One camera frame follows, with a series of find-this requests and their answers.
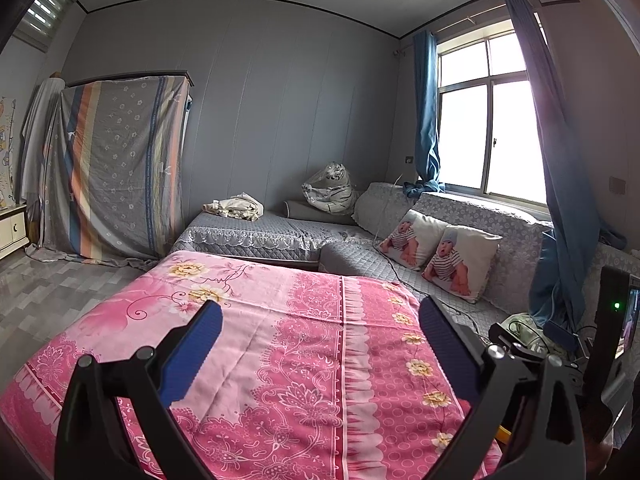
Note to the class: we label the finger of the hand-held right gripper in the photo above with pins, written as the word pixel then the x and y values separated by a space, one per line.
pixel 562 336
pixel 507 336

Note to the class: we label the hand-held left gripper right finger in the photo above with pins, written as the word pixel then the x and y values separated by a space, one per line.
pixel 447 355

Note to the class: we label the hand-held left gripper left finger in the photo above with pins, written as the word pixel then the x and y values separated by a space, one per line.
pixel 192 355

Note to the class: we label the yellow-rimmed black bin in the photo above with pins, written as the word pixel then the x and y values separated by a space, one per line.
pixel 502 433

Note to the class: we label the baby print pillow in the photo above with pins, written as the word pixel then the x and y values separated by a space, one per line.
pixel 407 237
pixel 457 260

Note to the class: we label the pink floral blanket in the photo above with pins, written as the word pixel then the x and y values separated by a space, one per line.
pixel 300 335

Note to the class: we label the long blue curtain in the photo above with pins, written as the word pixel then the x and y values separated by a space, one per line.
pixel 555 185

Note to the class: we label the grey quilted sofa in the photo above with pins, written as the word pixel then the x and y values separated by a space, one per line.
pixel 280 232

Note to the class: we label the cream crumpled cloth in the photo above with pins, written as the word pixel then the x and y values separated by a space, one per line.
pixel 237 206

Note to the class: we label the grey bolster cushion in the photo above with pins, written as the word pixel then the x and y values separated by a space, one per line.
pixel 300 211

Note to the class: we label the striped grey sheet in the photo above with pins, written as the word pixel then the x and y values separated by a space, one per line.
pixel 115 170

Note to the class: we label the white tiger plush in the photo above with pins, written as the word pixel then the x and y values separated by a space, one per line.
pixel 332 187

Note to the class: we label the window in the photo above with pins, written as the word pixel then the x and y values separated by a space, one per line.
pixel 490 125

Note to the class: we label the cream bedside cabinet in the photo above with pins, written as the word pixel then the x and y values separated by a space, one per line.
pixel 12 227

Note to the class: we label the short blue curtain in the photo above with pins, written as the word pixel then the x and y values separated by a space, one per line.
pixel 427 110

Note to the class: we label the white hanging cloth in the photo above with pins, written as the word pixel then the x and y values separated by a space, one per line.
pixel 40 125

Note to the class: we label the white window blind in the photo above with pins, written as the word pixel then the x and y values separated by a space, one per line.
pixel 45 15

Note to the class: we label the wall switch plate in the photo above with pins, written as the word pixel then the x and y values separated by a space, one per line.
pixel 617 185

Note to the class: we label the cartoon wall poster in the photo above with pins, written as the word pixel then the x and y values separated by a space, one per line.
pixel 7 160

